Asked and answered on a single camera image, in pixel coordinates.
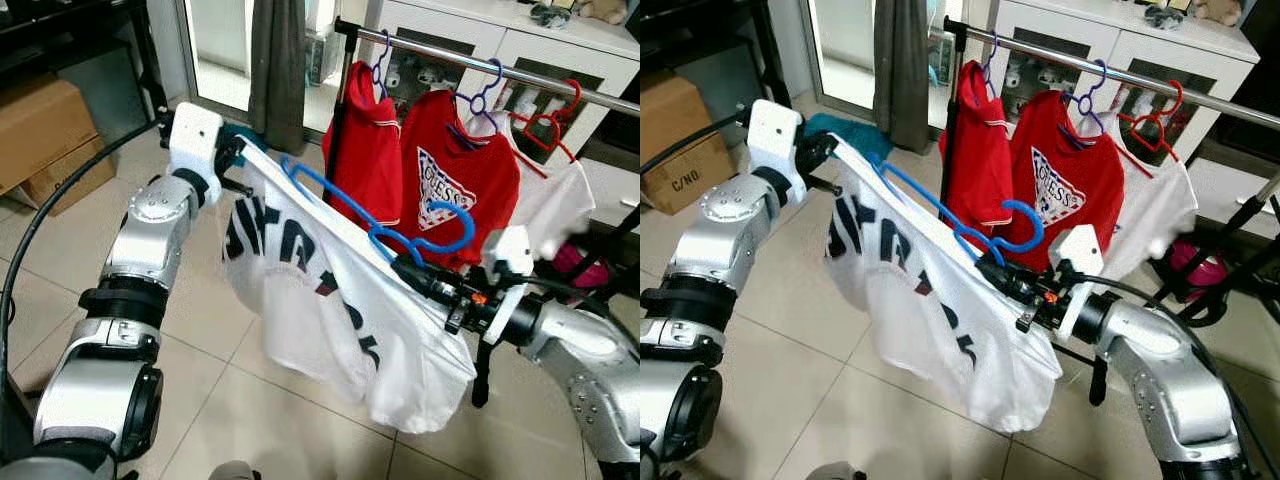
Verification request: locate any blue plastic hanger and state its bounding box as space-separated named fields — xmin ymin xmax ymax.
xmin=868 ymin=155 xmax=1047 ymax=265
xmin=280 ymin=155 xmax=477 ymax=266

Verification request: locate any white T-shirt black print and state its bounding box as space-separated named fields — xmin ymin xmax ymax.
xmin=828 ymin=140 xmax=1064 ymax=436
xmin=222 ymin=140 xmax=479 ymax=436

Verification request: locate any purple plastic hanger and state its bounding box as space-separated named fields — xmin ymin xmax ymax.
xmin=368 ymin=30 xmax=393 ymax=101
xmin=452 ymin=58 xmax=506 ymax=136
xmin=980 ymin=32 xmax=1003 ymax=91
xmin=1065 ymin=58 xmax=1109 ymax=136

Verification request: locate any red plastic hanger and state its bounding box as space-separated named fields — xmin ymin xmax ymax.
xmin=508 ymin=78 xmax=583 ymax=166
xmin=1118 ymin=80 xmax=1186 ymax=166

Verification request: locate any teal plastic basket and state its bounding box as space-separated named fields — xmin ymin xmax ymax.
xmin=218 ymin=122 xmax=269 ymax=166
xmin=805 ymin=112 xmax=891 ymax=161

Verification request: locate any grey curtain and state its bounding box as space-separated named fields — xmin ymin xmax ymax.
xmin=873 ymin=0 xmax=931 ymax=153
xmin=250 ymin=0 xmax=307 ymax=156

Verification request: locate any plain red shirt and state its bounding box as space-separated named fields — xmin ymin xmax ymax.
xmin=322 ymin=62 xmax=403 ymax=229
xmin=938 ymin=60 xmax=1013 ymax=226

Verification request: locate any pink bag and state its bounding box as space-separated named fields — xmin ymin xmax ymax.
xmin=553 ymin=243 xmax=613 ymax=291
xmin=1165 ymin=240 xmax=1226 ymax=291

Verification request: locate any red Guess print T-shirt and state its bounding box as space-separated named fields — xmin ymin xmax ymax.
xmin=1005 ymin=90 xmax=1126 ymax=271
xmin=398 ymin=90 xmax=521 ymax=271

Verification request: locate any brown cardboard box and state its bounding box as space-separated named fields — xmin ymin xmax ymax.
xmin=0 ymin=75 xmax=116 ymax=216
xmin=640 ymin=70 xmax=736 ymax=216

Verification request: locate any plain white T-shirt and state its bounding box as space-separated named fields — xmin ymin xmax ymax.
xmin=1095 ymin=100 xmax=1199 ymax=281
xmin=465 ymin=105 xmax=598 ymax=263

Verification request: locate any black desk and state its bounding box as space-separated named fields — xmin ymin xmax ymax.
xmin=640 ymin=0 xmax=791 ymax=101
xmin=0 ymin=0 xmax=171 ymax=121

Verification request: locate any black silver clothes rack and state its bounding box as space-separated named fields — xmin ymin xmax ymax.
xmin=940 ymin=15 xmax=1280 ymax=331
xmin=325 ymin=15 xmax=641 ymax=331

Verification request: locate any brown plush toy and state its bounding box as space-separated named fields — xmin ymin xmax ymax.
xmin=578 ymin=0 xmax=629 ymax=26
xmin=1195 ymin=0 xmax=1246 ymax=28

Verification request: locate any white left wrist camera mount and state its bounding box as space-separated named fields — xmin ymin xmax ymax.
xmin=168 ymin=102 xmax=224 ymax=181
xmin=748 ymin=100 xmax=804 ymax=181

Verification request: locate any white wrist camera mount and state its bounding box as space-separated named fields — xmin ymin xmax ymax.
xmin=482 ymin=227 xmax=536 ymax=346
xmin=168 ymin=102 xmax=224 ymax=181
xmin=748 ymin=100 xmax=804 ymax=181
xmin=1048 ymin=225 xmax=1106 ymax=341

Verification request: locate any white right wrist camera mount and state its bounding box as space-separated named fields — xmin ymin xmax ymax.
xmin=482 ymin=227 xmax=536 ymax=346
xmin=1048 ymin=225 xmax=1106 ymax=341

